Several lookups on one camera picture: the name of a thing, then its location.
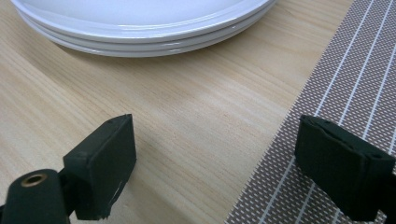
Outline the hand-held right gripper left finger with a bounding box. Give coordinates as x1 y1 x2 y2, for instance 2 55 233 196
63 113 137 221

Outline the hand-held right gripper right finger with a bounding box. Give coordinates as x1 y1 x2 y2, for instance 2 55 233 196
294 114 396 222

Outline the striped woven placemat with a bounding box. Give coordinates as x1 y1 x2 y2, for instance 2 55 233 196
223 0 396 224

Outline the white round plate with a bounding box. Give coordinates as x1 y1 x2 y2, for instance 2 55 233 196
8 0 278 45
27 18 272 59
17 8 276 52

